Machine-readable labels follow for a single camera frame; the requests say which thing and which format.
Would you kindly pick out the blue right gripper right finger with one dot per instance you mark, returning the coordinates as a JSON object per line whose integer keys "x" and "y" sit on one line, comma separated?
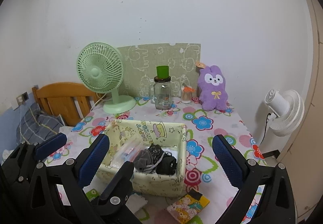
{"x": 231, "y": 160}

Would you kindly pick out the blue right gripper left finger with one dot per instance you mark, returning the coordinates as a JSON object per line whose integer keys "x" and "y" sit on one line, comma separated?
{"x": 90, "y": 158}

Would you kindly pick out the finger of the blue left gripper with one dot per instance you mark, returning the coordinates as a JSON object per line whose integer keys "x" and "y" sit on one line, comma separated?
{"x": 120, "y": 185}
{"x": 45, "y": 149}

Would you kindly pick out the green tissue pack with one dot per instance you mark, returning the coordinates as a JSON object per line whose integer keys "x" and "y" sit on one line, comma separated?
{"x": 92, "y": 194}

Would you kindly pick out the white tissue paper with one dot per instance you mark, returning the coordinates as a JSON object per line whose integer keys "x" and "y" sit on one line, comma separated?
{"x": 135, "y": 202}

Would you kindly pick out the clear plastic bag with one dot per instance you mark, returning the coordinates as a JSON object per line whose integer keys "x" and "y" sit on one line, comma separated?
{"x": 127, "y": 153}

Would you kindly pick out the black sock bundle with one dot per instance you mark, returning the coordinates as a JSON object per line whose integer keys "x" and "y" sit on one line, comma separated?
{"x": 164, "y": 163}

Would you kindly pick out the yellow cartoon tissue pack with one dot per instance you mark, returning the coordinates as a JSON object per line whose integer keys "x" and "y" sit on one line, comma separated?
{"x": 188, "y": 206}

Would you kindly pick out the grey plaid pillow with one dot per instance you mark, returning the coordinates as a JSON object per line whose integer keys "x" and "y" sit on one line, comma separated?
{"x": 36, "y": 126}

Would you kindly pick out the floral tablecloth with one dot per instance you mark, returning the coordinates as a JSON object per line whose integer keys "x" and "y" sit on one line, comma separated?
{"x": 203, "y": 171}

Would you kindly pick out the yellow cartoon fabric storage box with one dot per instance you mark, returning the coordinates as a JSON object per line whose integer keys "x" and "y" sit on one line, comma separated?
{"x": 170, "y": 136}

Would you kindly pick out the white floor fan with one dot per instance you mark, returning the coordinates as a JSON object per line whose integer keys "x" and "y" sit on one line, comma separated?
{"x": 287, "y": 111}

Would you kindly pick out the cotton swab container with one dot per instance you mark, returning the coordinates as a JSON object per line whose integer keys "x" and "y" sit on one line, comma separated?
{"x": 186, "y": 93}

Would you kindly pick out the purple plush bunny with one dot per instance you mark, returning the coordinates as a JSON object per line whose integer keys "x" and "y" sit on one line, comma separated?
{"x": 211, "y": 83}

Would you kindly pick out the glass mason jar mug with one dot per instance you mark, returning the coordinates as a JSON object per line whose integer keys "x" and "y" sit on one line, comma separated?
{"x": 160, "y": 93}

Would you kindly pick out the green desk fan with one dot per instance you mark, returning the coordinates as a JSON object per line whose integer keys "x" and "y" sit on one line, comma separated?
{"x": 100, "y": 67}

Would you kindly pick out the green plastic cup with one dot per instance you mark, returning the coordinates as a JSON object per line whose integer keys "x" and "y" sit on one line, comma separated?
{"x": 162, "y": 72}

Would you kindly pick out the green cartoon pattern board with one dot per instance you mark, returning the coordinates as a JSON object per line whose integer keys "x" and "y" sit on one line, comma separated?
{"x": 141, "y": 61}

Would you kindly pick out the wall power socket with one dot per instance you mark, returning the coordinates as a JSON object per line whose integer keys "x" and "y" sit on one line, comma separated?
{"x": 22, "y": 98}

